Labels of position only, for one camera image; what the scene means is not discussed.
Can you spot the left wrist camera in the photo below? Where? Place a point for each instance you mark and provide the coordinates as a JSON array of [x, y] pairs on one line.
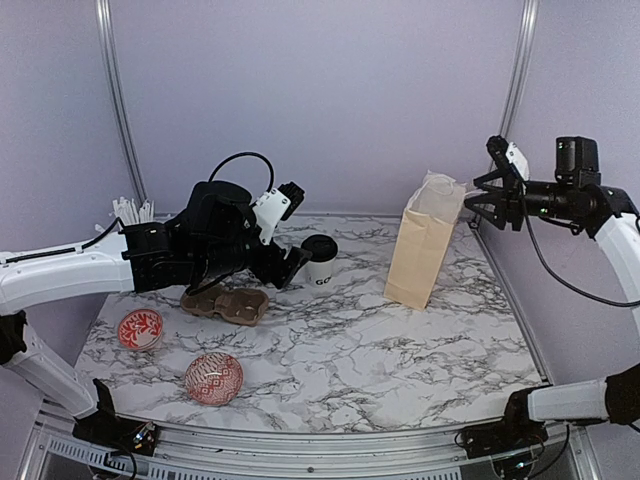
[[274, 206]]

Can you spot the brown cardboard cup carrier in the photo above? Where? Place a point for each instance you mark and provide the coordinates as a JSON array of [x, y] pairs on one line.
[[241, 306]]

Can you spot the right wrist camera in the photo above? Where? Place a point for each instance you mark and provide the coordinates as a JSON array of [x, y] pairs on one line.
[[508, 158]]

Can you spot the front aluminium rail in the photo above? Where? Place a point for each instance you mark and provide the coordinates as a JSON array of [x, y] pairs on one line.
[[190, 452]]

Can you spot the red geometric pattern bowl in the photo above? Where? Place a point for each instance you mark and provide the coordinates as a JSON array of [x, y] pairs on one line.
[[214, 379]]

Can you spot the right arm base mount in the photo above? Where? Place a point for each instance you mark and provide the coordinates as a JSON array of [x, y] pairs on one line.
[[499, 437]]

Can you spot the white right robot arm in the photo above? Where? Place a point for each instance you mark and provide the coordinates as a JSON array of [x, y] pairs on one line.
[[614, 399]]

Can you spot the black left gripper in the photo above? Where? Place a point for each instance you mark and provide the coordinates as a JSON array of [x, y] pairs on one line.
[[268, 271]]

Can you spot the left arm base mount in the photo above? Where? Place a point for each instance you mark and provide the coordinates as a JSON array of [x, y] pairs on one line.
[[125, 434]]

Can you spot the red floral pattern bowl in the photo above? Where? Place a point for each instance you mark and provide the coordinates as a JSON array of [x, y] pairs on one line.
[[140, 329]]

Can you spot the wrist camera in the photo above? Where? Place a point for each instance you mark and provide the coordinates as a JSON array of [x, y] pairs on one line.
[[274, 206], [508, 158]]

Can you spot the black cup with straws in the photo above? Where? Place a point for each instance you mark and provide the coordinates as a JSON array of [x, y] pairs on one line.
[[126, 212]]

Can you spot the right aluminium frame post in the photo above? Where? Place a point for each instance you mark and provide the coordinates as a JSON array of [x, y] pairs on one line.
[[521, 64]]

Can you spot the aluminium frame post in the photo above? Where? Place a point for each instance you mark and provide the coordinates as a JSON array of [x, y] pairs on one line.
[[110, 61], [521, 64]]

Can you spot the brown paper bag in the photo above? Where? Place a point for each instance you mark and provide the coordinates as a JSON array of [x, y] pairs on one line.
[[425, 232]]

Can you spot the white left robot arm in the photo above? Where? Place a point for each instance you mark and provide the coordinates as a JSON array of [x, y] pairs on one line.
[[141, 258]]

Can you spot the left aluminium frame post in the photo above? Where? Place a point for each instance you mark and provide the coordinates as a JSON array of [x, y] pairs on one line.
[[110, 61]]

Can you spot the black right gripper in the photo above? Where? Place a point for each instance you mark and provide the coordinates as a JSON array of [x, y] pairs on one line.
[[499, 197]]

